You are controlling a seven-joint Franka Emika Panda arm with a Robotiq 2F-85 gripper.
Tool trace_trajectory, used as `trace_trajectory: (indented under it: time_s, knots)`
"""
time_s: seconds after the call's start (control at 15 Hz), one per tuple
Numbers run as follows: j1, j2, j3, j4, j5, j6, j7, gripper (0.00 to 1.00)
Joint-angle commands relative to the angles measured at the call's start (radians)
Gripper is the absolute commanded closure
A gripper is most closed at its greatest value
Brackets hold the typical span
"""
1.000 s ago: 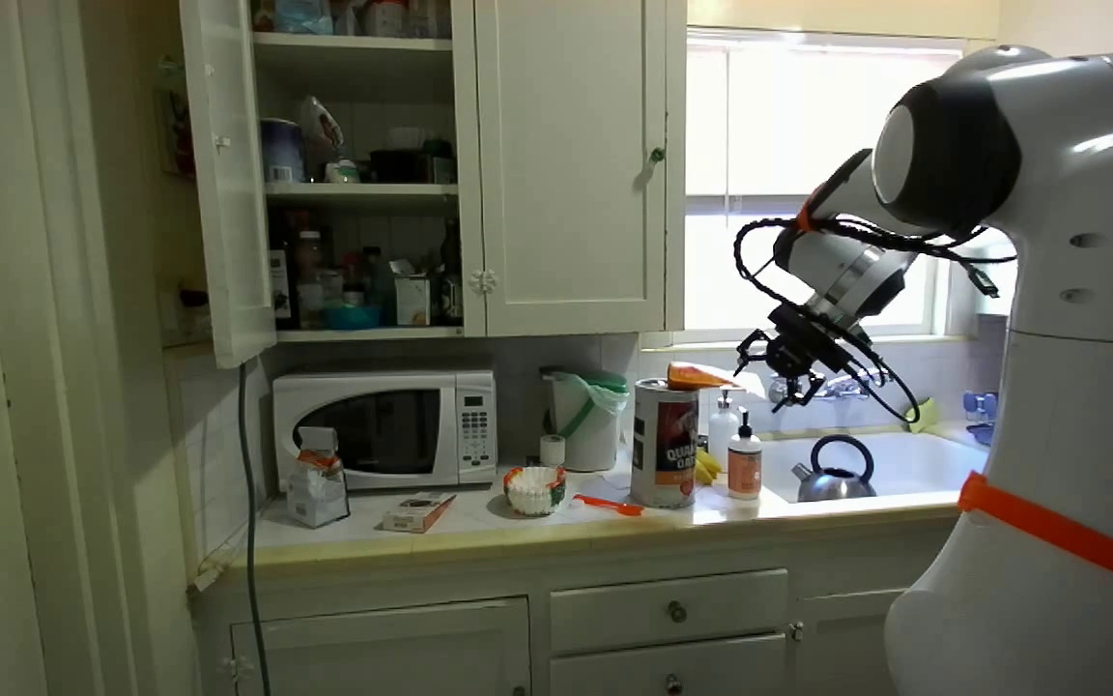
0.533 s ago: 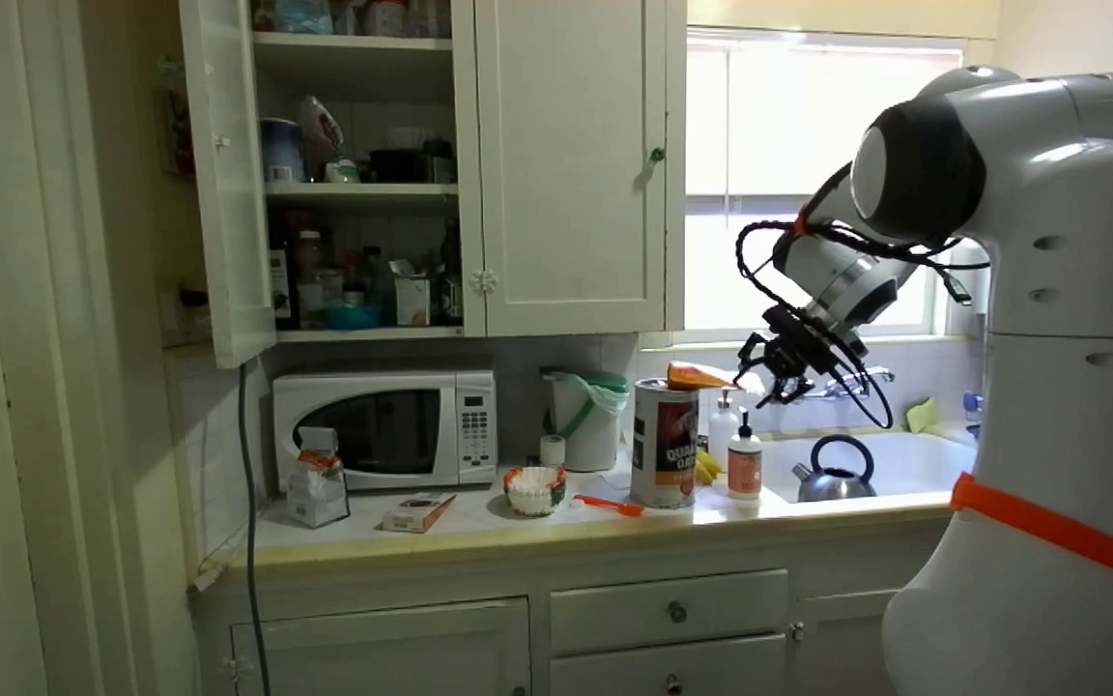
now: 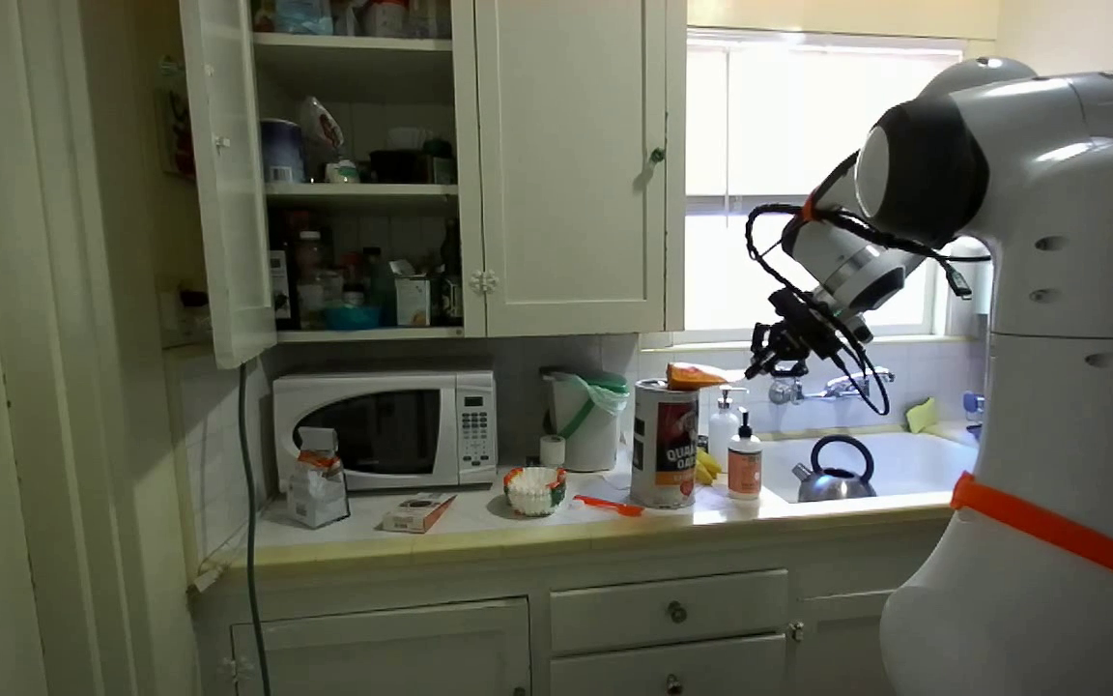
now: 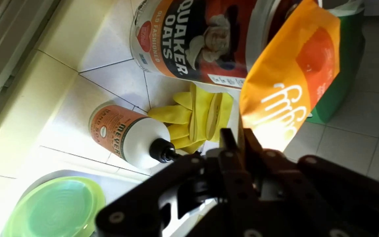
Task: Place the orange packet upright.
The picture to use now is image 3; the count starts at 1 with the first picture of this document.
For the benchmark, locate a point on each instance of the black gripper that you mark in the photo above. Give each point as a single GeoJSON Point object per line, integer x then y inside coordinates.
{"type": "Point", "coordinates": [806, 331]}

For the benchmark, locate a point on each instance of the orange plastic utensil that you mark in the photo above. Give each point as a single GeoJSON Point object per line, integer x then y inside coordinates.
{"type": "Point", "coordinates": [612, 505]}

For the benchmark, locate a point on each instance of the small yellow object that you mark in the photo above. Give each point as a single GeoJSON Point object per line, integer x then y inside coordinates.
{"type": "Point", "coordinates": [708, 465]}

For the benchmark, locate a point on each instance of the dark shelf bowl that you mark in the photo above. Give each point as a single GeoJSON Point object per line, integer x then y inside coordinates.
{"type": "Point", "coordinates": [397, 165]}

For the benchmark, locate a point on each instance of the white bucket with green liner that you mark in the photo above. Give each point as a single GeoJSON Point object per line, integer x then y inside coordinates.
{"type": "Point", "coordinates": [586, 419]}

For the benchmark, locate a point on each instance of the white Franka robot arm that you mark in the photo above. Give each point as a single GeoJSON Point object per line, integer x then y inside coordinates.
{"type": "Point", "coordinates": [1073, 324]}

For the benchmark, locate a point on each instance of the soap bottle with orange label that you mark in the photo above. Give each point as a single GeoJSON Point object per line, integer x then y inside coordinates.
{"type": "Point", "coordinates": [742, 465]}

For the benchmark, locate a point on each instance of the white shelf dish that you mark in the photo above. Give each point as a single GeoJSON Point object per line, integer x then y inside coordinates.
{"type": "Point", "coordinates": [322, 130]}

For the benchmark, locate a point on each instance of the open white cabinet door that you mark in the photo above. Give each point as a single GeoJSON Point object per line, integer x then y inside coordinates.
{"type": "Point", "coordinates": [231, 178]}

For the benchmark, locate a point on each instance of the closed white cabinet door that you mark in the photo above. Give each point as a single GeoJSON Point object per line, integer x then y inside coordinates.
{"type": "Point", "coordinates": [571, 157]}

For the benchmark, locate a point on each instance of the wide white base cabinet door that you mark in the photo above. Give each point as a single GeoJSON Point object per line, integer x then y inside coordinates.
{"type": "Point", "coordinates": [383, 652]}

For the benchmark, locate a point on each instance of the white microwave oven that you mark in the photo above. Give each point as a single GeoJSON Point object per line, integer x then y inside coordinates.
{"type": "Point", "coordinates": [383, 431]}

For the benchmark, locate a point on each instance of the yellow green sponge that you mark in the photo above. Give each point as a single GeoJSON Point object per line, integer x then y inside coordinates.
{"type": "Point", "coordinates": [921, 414]}

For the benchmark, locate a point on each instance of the white kitchen sink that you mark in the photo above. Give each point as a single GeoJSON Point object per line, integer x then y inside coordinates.
{"type": "Point", "coordinates": [909, 463]}

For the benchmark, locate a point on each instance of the round metal cabinet knob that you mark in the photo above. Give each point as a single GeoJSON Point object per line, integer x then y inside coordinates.
{"type": "Point", "coordinates": [674, 684]}

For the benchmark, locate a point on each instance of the round metal drawer knob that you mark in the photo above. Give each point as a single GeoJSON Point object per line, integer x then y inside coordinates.
{"type": "Point", "coordinates": [679, 607]}

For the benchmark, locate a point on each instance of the chrome sink faucet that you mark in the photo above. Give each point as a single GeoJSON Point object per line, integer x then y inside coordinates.
{"type": "Point", "coordinates": [793, 387]}

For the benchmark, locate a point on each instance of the teal bowl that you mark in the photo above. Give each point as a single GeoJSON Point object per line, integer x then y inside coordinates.
{"type": "Point", "coordinates": [353, 316]}

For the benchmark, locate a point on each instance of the wall power outlet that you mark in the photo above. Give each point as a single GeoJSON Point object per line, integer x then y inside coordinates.
{"type": "Point", "coordinates": [185, 316]}

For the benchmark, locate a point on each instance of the white pump bottle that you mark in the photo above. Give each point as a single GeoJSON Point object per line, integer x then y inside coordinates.
{"type": "Point", "coordinates": [725, 425]}

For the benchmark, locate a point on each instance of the small white box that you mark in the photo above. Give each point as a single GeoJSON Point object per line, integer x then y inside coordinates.
{"type": "Point", "coordinates": [412, 300]}

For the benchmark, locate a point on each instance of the white framed window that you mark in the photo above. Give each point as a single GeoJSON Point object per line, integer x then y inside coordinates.
{"type": "Point", "coordinates": [742, 130]}

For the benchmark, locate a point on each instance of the blue grey mug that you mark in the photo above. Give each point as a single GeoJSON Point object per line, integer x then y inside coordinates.
{"type": "Point", "coordinates": [285, 152]}

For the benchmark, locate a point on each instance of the white drawer front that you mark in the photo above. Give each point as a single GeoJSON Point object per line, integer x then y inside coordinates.
{"type": "Point", "coordinates": [671, 611]}

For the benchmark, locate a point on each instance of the white cabinet door under sink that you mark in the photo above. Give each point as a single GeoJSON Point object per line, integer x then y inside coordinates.
{"type": "Point", "coordinates": [839, 643]}

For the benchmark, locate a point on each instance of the dark bottle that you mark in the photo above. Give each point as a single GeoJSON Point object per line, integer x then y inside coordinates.
{"type": "Point", "coordinates": [278, 286]}

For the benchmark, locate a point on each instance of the white bowl with orange rim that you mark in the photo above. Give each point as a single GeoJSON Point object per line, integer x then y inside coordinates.
{"type": "Point", "coordinates": [529, 492]}

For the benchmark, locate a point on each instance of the flat orange printed packet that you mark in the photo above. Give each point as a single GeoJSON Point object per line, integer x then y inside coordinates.
{"type": "Point", "coordinates": [416, 510]}

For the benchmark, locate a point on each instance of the tall cylindrical printed canister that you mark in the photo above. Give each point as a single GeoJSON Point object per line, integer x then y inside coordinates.
{"type": "Point", "coordinates": [666, 446]}

